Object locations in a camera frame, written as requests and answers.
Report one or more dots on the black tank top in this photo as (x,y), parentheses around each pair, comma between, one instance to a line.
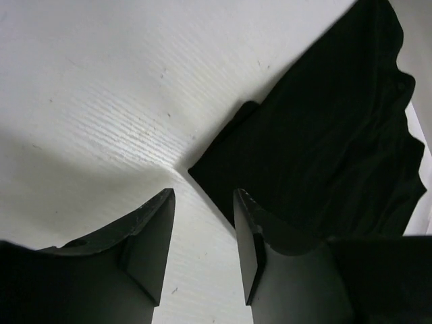
(328,151)

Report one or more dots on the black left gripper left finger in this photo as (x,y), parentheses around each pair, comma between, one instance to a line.
(112,275)

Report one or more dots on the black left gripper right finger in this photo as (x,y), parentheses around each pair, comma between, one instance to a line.
(290,276)

